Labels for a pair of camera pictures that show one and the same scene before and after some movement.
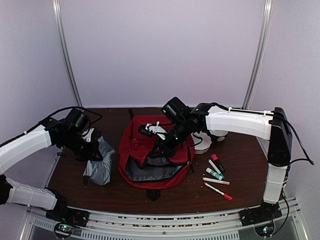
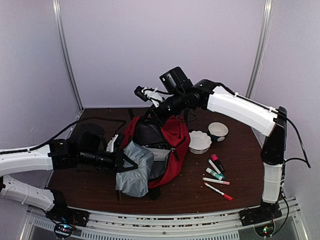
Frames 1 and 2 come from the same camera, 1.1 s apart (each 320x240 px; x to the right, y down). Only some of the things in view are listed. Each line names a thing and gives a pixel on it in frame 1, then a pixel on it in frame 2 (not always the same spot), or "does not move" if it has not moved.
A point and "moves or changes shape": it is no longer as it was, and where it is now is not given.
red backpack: [137, 169] moves or changes shape
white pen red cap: [227, 197] does not move
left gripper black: [93, 152] to [116, 163]
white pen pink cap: [215, 180] does not move
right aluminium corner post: [259, 52] does not move
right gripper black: [166, 150] to [159, 118]
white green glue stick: [214, 173] does not move
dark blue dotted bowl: [218, 136] does not move
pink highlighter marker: [214, 158] does not move
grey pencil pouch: [99, 170] to [135, 182]
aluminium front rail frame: [219, 225] does not move
